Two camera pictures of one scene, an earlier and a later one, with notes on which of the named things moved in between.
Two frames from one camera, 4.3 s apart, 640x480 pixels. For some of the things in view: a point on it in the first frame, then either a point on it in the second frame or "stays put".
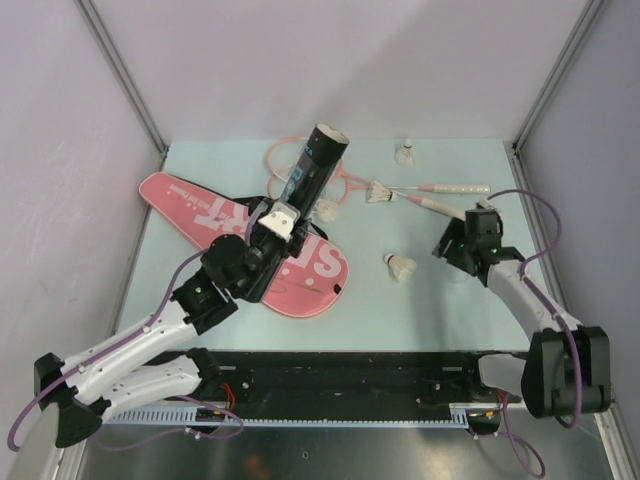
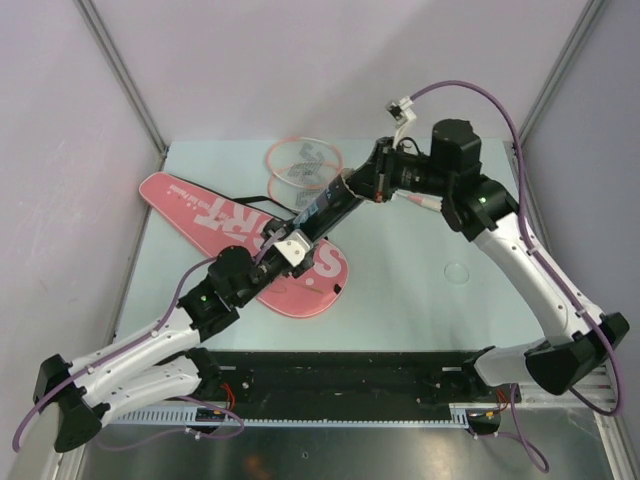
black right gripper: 454,231 → 373,179
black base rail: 347,378 stays put
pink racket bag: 313,276 stays put
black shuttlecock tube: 322,152 → 326,210
